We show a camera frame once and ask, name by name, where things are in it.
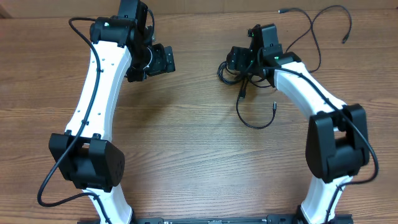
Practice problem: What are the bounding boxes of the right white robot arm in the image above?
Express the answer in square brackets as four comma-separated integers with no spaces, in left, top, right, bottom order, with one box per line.
[224,24,373,223]

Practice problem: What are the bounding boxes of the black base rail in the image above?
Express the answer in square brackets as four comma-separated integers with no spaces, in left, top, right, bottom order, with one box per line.
[132,215,304,224]

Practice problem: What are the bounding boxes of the black barrel plug cable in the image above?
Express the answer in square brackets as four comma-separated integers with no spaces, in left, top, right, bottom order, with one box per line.
[277,4,353,73]

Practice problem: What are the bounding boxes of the black braided USB cable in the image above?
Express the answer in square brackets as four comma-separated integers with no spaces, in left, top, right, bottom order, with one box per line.
[216,60,278,130]

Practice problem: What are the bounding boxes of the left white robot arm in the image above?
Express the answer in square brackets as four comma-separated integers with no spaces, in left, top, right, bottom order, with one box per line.
[49,0,175,223]

